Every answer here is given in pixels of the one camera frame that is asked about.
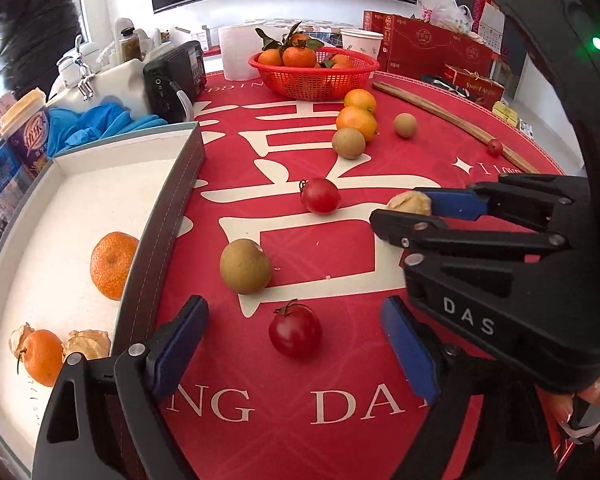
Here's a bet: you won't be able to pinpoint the dried physalis husk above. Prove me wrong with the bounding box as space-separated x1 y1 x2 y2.
64 330 111 360
386 191 432 216

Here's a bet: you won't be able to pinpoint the small red cherry tomato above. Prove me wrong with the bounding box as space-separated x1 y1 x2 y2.
486 138 503 158

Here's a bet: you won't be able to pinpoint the small tangerine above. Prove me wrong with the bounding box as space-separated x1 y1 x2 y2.
17 330 64 388

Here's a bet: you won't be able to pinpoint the orange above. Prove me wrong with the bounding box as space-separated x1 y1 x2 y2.
343 89 377 114
336 106 377 142

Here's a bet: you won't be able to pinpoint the red tomato with stem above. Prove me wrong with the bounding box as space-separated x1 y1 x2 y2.
299 178 341 214

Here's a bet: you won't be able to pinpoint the large red tomato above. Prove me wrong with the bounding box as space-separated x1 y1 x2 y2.
268 299 323 361

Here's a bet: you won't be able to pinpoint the large orange tangerine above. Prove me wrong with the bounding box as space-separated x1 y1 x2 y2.
90 232 140 300

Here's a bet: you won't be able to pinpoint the large brown longan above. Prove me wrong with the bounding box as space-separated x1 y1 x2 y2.
220 238 273 295

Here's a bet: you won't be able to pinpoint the person's right hand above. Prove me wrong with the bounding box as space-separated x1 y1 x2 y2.
546 378 600 424

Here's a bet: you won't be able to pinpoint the yellow carton box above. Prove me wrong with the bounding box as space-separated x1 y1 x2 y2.
492 101 519 128

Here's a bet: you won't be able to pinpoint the red sweet gift box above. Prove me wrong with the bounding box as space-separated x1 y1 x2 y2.
442 65 505 110

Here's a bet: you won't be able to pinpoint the long wooden back scratcher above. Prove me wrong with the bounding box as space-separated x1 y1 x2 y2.
372 82 540 174

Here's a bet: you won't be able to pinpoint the red round table mat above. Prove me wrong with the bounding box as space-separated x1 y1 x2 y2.
154 69 577 480

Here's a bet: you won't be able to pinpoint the red gift box stack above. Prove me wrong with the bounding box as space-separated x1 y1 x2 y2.
363 11 495 79

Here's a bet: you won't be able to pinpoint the white lined gift box tray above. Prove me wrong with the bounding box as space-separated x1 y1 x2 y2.
0 122 204 479

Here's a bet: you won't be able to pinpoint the floral paper cup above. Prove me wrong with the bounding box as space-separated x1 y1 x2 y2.
340 28 384 58

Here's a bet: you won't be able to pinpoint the red plastic fruit basket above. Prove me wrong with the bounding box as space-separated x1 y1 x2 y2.
249 47 379 102

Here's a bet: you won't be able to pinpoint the tangerines in basket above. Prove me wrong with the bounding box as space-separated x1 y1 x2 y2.
256 23 353 70

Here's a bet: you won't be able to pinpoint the white paper towel roll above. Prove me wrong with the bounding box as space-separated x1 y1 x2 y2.
219 22 262 81

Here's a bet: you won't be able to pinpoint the black portable radio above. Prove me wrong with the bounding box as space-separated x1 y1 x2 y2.
143 40 207 124

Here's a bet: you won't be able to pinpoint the blue rubber gloves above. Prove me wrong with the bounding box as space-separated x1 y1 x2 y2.
46 102 166 158

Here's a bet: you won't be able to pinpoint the purple milk tea cup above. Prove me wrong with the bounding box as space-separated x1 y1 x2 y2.
1 88 50 177

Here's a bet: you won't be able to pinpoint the white condiment holder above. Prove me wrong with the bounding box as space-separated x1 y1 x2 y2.
46 18 150 119

